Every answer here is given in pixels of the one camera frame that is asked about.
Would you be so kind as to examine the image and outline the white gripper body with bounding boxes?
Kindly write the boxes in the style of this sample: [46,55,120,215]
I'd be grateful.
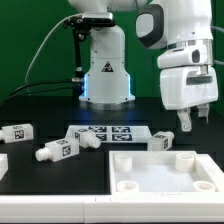
[160,66,218,110]

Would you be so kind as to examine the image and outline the white front obstacle rail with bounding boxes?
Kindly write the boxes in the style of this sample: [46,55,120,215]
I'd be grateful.
[0,193,224,223]

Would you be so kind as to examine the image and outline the white marker base plate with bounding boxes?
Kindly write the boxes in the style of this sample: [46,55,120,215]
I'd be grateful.
[66,125,151,143]

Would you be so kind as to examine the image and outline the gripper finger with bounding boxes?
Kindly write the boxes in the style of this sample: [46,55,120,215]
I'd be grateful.
[177,108,192,132]
[197,103,210,122]

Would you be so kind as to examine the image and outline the black cables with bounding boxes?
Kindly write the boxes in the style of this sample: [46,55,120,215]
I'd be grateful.
[0,79,84,107]

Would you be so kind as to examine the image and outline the white left obstacle block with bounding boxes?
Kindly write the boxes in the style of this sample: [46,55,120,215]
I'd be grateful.
[0,154,8,181]

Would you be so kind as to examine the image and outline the black camera stand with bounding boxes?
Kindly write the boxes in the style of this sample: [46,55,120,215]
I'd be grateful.
[63,12,116,94]

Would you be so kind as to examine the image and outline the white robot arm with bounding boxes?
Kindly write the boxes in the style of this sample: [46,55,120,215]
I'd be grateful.
[68,0,218,132]

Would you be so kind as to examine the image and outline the grey cable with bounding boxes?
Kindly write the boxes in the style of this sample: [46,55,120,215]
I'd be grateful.
[24,14,78,94]

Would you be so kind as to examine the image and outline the white square table top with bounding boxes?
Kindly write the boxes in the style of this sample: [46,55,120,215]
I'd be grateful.
[109,151,224,194]

